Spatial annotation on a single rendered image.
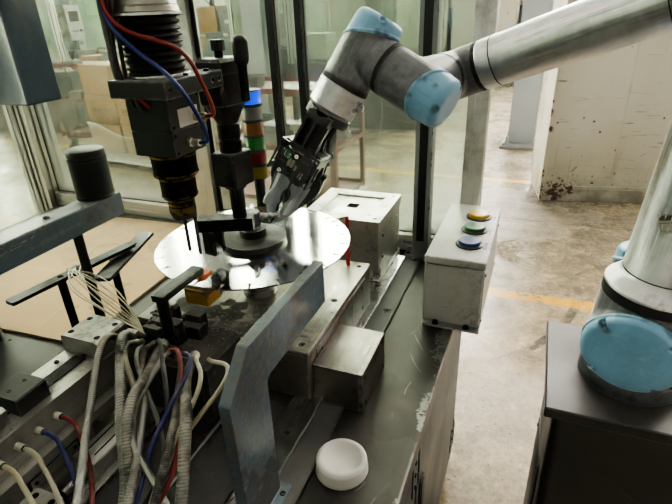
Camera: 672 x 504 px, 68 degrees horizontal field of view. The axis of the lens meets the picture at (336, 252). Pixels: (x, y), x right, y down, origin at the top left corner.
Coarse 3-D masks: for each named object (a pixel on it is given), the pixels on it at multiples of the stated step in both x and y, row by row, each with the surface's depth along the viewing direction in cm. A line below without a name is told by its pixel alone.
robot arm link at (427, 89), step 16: (400, 48) 70; (384, 64) 69; (400, 64) 68; (416, 64) 68; (432, 64) 69; (448, 64) 72; (384, 80) 70; (400, 80) 68; (416, 80) 67; (432, 80) 67; (448, 80) 67; (384, 96) 72; (400, 96) 69; (416, 96) 68; (432, 96) 67; (448, 96) 67; (416, 112) 69; (432, 112) 68; (448, 112) 71
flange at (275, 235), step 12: (264, 228) 85; (276, 228) 88; (228, 240) 84; (240, 240) 84; (252, 240) 84; (264, 240) 84; (276, 240) 84; (240, 252) 82; (252, 252) 81; (264, 252) 82
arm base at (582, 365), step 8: (584, 360) 82; (584, 368) 82; (584, 376) 82; (592, 376) 80; (592, 384) 80; (600, 384) 79; (608, 384) 77; (608, 392) 78; (616, 392) 77; (624, 392) 76; (632, 392) 75; (640, 392) 75; (656, 392) 75; (664, 392) 75; (624, 400) 77; (632, 400) 76; (640, 400) 76; (648, 400) 75; (656, 400) 75; (664, 400) 75
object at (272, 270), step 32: (192, 224) 94; (288, 224) 92; (320, 224) 92; (160, 256) 82; (192, 256) 82; (224, 256) 81; (256, 256) 81; (288, 256) 80; (320, 256) 80; (224, 288) 72; (256, 288) 72
